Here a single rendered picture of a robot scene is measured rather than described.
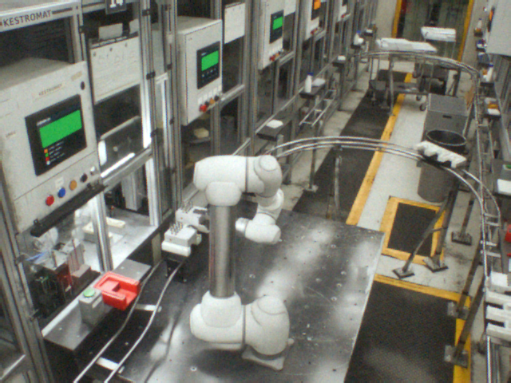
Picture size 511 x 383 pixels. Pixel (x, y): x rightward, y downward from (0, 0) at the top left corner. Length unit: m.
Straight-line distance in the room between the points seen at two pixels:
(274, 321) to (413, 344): 1.51
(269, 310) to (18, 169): 1.03
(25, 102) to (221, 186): 0.70
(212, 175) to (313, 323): 0.89
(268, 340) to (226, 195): 0.61
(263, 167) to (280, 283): 0.89
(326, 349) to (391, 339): 1.12
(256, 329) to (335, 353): 0.40
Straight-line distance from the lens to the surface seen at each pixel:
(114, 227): 2.41
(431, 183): 4.76
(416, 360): 3.17
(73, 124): 1.74
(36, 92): 1.62
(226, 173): 1.74
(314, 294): 2.42
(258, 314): 1.92
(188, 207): 2.41
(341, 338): 2.23
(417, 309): 3.52
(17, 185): 1.63
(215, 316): 1.92
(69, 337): 1.95
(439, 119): 5.31
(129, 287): 2.06
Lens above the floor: 2.26
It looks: 30 degrees down
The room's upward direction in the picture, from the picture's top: 3 degrees clockwise
